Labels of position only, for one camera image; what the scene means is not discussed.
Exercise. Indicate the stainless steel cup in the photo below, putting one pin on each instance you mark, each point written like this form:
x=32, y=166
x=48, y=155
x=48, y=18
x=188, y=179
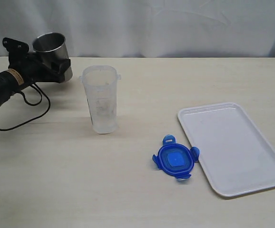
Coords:
x=51, y=47

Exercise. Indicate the white rectangular plastic tray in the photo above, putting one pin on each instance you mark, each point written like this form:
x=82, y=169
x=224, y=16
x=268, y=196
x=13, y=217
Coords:
x=235, y=156

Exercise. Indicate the blue plastic snap lid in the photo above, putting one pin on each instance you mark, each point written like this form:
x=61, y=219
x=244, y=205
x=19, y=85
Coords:
x=176, y=159

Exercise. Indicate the white fabric backdrop curtain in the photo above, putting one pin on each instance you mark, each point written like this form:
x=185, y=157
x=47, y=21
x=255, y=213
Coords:
x=146, y=28

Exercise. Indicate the clear tall plastic container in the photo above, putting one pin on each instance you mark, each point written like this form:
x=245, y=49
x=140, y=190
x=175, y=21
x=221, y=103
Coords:
x=100, y=84

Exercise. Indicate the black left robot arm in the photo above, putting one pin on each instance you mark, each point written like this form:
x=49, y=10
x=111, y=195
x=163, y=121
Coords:
x=8, y=78

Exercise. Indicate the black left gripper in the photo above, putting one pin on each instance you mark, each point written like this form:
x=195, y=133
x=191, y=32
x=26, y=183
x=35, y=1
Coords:
x=31, y=68

